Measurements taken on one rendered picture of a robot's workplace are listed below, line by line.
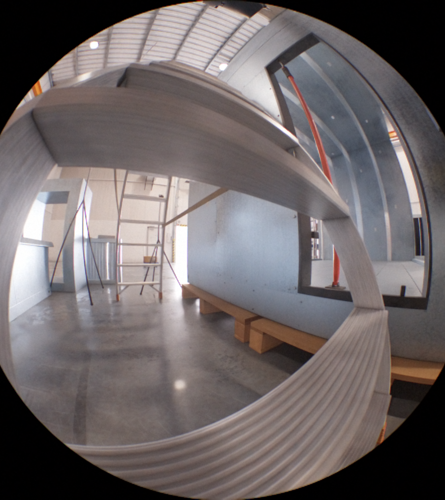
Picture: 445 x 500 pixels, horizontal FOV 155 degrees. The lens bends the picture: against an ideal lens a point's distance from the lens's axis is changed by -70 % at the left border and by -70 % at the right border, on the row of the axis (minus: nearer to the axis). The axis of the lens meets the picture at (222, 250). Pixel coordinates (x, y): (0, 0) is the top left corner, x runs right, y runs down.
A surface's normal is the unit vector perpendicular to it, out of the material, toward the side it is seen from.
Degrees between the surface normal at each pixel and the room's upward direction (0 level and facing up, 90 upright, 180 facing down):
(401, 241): 90
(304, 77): 180
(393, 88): 90
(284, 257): 90
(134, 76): 180
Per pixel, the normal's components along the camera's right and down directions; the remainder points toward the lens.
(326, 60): 0.00, 1.00
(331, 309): -0.86, -0.02
